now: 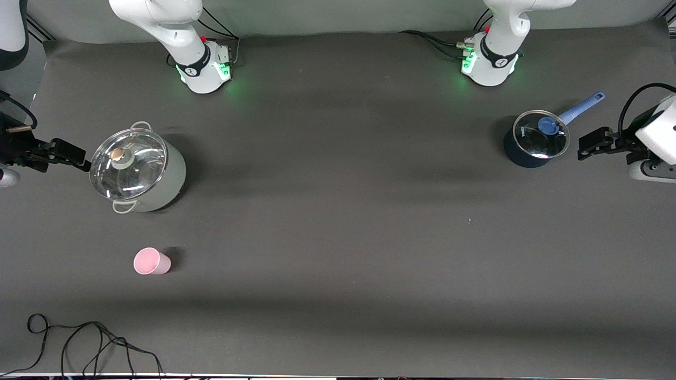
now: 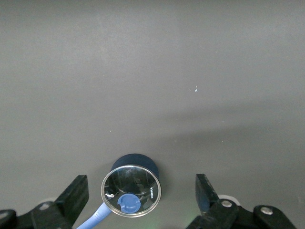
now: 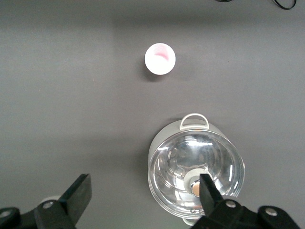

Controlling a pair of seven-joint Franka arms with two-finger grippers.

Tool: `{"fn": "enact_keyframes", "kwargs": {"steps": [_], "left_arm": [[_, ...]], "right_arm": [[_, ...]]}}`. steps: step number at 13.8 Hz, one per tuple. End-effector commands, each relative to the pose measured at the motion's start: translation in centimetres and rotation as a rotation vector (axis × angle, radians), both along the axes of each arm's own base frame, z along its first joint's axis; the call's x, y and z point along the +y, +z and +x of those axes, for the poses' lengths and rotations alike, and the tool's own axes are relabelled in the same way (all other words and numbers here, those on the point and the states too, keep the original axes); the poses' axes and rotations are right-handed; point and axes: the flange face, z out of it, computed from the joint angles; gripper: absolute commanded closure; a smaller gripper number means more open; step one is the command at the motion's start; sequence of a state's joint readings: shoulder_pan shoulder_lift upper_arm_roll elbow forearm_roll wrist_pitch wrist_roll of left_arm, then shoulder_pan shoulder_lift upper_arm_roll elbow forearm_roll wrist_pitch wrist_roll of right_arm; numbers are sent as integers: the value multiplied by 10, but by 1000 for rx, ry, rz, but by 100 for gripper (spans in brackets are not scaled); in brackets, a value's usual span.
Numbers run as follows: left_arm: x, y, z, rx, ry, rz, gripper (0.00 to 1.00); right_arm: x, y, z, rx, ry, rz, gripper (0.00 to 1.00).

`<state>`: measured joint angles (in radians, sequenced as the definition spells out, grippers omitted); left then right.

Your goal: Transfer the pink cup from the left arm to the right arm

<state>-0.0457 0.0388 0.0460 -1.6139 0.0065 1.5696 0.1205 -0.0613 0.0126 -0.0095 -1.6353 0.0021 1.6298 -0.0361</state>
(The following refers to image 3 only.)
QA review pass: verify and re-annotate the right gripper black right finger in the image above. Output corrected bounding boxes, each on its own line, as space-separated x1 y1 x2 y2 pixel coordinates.
190 173 301 229

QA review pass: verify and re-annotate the pink plastic cup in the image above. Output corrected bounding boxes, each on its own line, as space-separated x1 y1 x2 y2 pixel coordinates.
144 42 176 76

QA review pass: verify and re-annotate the dark grey table mat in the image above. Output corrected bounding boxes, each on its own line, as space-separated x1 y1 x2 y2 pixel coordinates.
0 0 305 229

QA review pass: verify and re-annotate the thin black loose cable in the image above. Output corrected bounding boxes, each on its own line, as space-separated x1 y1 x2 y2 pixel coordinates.
214 0 297 11

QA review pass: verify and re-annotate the grey cooking pot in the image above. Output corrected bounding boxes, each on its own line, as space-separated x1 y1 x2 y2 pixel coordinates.
147 113 246 227

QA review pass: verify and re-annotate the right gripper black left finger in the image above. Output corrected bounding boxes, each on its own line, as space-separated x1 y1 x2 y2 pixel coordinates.
0 173 93 229

